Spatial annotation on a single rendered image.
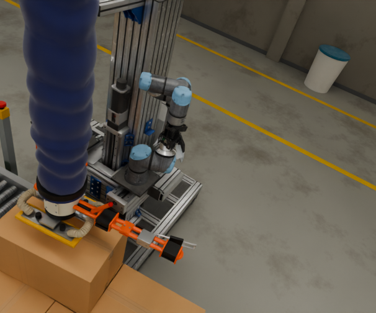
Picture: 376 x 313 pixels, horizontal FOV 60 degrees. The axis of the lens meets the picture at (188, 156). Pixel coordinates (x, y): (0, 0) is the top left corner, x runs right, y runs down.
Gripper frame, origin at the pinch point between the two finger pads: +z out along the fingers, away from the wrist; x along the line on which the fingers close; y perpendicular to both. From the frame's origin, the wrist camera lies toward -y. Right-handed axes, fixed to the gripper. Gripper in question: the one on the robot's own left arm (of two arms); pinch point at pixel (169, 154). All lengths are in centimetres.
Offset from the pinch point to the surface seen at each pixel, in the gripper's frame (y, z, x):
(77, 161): 30.0, 2.2, -27.3
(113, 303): 31, 98, 3
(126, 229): 25.4, 32.4, -0.7
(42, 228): 43, 45, -36
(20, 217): 44, 45, -49
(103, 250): 27, 58, -10
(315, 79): -520, 130, 32
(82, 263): 39, 58, -14
